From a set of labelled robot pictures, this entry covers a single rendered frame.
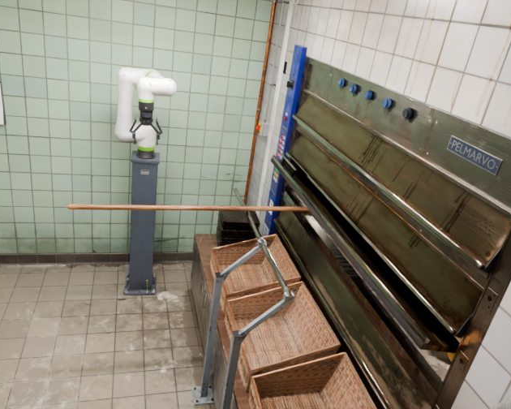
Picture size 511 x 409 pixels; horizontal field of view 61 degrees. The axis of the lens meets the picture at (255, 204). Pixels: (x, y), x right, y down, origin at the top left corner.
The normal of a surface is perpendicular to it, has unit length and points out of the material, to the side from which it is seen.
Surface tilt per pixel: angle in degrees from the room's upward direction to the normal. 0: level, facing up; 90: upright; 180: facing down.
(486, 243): 70
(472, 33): 90
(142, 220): 90
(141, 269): 90
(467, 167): 90
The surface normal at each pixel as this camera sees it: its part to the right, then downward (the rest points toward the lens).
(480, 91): -0.96, -0.02
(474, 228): -0.85, -0.33
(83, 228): 0.25, 0.43
